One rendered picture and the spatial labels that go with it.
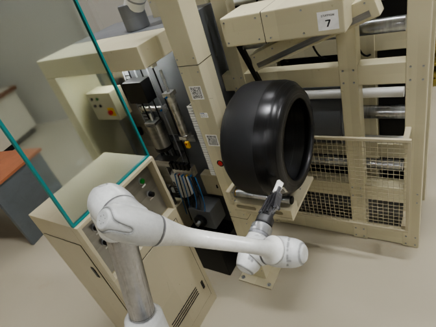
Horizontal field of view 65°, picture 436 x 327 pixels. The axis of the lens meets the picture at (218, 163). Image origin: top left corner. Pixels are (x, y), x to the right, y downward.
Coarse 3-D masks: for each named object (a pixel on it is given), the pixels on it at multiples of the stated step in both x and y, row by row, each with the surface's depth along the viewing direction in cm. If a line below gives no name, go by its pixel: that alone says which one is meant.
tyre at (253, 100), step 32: (256, 96) 159; (288, 96) 158; (224, 128) 162; (256, 128) 153; (288, 128) 204; (224, 160) 166; (256, 160) 155; (288, 160) 203; (256, 192) 173; (288, 192) 171
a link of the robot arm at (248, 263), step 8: (248, 232) 140; (256, 232) 137; (240, 256) 132; (248, 256) 131; (256, 256) 129; (240, 264) 131; (248, 264) 130; (256, 264) 130; (264, 264) 130; (248, 272) 131
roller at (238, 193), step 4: (236, 192) 197; (240, 192) 196; (244, 192) 194; (240, 196) 196; (244, 196) 195; (248, 196) 193; (252, 196) 191; (256, 196) 190; (260, 196) 189; (264, 196) 187; (288, 196) 181; (292, 196) 181; (284, 200) 181; (288, 200) 180; (292, 200) 180
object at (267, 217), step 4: (272, 208) 145; (268, 212) 145; (260, 216) 143; (264, 216) 142; (268, 216) 142; (272, 216) 143; (256, 220) 143; (260, 220) 142; (264, 220) 141; (268, 220) 141; (272, 220) 143; (272, 224) 143
